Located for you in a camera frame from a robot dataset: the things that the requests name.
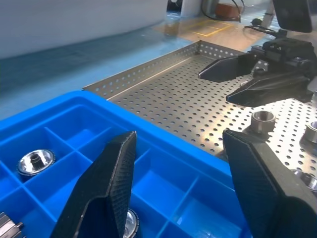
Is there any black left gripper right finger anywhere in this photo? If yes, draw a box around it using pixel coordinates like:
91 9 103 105
222 128 317 238

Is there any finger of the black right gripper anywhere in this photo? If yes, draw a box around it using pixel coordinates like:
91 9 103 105
225 73 311 108
198 53 259 83

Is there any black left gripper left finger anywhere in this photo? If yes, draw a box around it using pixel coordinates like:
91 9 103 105
51 130 138 238

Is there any orange-brown box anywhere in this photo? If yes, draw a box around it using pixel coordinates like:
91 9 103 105
214 3 240 18

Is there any blue compartment tray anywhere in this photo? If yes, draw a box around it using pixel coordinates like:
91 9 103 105
0 89 253 238

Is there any perforated metal tray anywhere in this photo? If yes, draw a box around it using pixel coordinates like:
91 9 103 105
83 39 317 199

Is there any white leaning panel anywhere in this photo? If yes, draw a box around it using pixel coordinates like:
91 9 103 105
180 0 202 15

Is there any black object with white spot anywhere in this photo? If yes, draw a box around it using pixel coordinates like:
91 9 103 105
166 0 184 12

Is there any black plug cable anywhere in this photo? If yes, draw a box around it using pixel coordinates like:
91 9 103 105
244 17 277 33

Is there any black looped cable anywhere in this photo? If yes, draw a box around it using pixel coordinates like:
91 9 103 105
200 0 245 22

